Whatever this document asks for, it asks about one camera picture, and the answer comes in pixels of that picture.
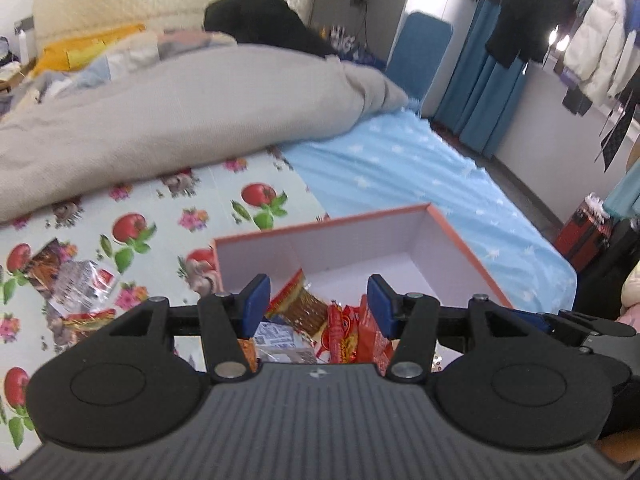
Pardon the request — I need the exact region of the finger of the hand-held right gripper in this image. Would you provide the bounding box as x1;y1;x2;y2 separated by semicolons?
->
514;309;639;349

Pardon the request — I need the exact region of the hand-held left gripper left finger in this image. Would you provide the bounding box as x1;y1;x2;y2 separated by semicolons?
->
106;273;272;384

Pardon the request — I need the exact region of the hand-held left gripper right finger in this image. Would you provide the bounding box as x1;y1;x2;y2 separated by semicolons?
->
366;273;543;382

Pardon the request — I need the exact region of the blue white snack packet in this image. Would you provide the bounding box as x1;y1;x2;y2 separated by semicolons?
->
252;321;313;356

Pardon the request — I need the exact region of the shiny red snack packet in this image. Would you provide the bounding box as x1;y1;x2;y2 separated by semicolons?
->
357;295;396;376

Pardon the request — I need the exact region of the brown striped snack packet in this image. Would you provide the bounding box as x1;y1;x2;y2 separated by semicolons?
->
265;269;331;338

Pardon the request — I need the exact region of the orange red snack packet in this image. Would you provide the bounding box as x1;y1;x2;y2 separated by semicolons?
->
237;338;260;373

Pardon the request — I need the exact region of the long red snack packet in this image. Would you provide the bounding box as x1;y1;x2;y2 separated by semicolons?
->
320;302;362;365

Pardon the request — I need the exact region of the orange cardboard box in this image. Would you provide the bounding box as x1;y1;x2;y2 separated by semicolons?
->
212;202;516;376

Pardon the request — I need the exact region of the grey clear snack packet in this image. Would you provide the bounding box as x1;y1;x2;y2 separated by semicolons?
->
260;347;321;365

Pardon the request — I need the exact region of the red yellow snack packet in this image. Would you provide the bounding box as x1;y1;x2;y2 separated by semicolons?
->
52;309;118;336

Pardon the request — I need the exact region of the white silver snack packet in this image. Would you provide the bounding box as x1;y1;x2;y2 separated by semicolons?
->
50;259;121;313

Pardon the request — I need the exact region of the dark brown snack packet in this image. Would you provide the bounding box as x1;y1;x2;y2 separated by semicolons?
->
22;240;76;291

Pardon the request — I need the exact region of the person's right forearm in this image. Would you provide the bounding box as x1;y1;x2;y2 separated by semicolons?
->
597;430;640;466

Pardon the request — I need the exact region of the pink cloth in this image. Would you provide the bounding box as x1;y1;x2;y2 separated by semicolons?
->
615;265;640;331

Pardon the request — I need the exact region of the black bag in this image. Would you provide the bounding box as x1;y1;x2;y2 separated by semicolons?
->
575;217;640;321

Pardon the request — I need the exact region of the red suitcase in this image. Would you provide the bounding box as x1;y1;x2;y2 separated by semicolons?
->
554;199;615;272

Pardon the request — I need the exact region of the tomato print tablecloth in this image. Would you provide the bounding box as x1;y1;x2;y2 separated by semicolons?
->
0;145;331;451

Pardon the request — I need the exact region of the teal cloth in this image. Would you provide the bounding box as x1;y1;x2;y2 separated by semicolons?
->
602;160;640;221

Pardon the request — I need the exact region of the dark patterned scarf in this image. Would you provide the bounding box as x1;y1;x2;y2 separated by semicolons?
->
594;95;638;173

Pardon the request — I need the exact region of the grey blanket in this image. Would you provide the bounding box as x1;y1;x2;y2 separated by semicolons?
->
0;42;408;223

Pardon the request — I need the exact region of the small dark hanging garment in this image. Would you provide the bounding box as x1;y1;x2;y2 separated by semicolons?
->
561;85;594;117

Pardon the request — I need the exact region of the blue curtain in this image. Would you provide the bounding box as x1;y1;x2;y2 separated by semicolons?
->
432;0;532;161

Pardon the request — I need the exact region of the blue patterned cloth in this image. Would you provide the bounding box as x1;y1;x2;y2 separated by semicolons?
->
335;35;388;68

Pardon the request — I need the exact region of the blue covered chair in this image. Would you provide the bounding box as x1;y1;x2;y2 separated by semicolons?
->
386;11;454;117

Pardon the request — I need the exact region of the row of small bottles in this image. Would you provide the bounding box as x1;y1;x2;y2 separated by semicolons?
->
320;24;361;48

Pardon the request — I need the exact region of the black clothing heap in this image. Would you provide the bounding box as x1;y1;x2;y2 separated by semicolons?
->
202;0;338;58

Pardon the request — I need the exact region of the white puffer jacket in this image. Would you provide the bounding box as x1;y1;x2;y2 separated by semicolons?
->
560;0;638;106

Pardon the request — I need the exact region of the yellow pillow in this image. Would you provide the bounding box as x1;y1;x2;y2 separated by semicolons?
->
32;24;148;73

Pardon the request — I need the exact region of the pile of clothes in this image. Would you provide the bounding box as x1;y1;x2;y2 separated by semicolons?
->
0;35;21;68

